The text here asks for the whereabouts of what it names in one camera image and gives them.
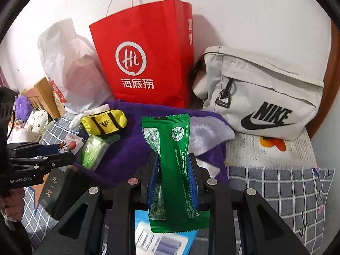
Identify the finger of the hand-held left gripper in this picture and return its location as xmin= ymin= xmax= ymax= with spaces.
xmin=9 ymin=151 xmax=75 ymax=175
xmin=7 ymin=142 xmax=63 ymax=158

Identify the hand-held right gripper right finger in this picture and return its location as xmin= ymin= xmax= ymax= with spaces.
xmin=187 ymin=153 xmax=310 ymax=255

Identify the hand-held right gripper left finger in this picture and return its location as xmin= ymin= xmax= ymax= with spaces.
xmin=33 ymin=153 xmax=160 ymax=255

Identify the white tomato print packet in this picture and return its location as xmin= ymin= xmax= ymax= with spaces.
xmin=59 ymin=133 xmax=83 ymax=155

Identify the green snack packet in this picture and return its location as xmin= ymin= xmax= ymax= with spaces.
xmin=141 ymin=113 xmax=210 ymax=233

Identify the yellow mini duffel bag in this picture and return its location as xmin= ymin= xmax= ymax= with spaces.
xmin=80 ymin=109 xmax=127 ymax=139

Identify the person's left hand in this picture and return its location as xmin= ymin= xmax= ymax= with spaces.
xmin=0 ymin=187 xmax=26 ymax=221

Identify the white spotted pillow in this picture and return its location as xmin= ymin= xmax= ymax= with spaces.
xmin=24 ymin=109 xmax=50 ymax=139

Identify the dark gift box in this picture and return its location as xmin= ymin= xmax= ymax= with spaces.
xmin=38 ymin=169 xmax=77 ymax=220

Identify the purple towel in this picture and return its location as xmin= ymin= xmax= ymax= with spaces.
xmin=73 ymin=99 xmax=235 ymax=189

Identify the purple plush toy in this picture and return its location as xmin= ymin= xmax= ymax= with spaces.
xmin=14 ymin=96 xmax=32 ymax=123

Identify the wooden headboard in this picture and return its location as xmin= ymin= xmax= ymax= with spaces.
xmin=21 ymin=77 xmax=63 ymax=120

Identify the flower print bed sheet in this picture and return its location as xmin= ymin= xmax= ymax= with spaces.
xmin=224 ymin=131 xmax=318 ymax=169

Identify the blue tissue pack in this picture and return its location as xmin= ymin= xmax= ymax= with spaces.
xmin=134 ymin=210 xmax=198 ymax=255

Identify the white plastic shopping bag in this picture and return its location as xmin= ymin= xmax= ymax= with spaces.
xmin=37 ymin=18 xmax=115 ymax=113

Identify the grey checked star cloth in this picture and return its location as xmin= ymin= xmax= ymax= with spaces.
xmin=23 ymin=112 xmax=335 ymax=255

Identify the grey waist bag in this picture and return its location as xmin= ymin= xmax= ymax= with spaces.
xmin=192 ymin=45 xmax=325 ymax=141

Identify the red paper bag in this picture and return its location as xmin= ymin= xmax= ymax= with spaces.
xmin=89 ymin=0 xmax=194 ymax=109

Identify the brown door frame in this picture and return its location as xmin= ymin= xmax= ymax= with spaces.
xmin=309 ymin=18 xmax=340 ymax=139

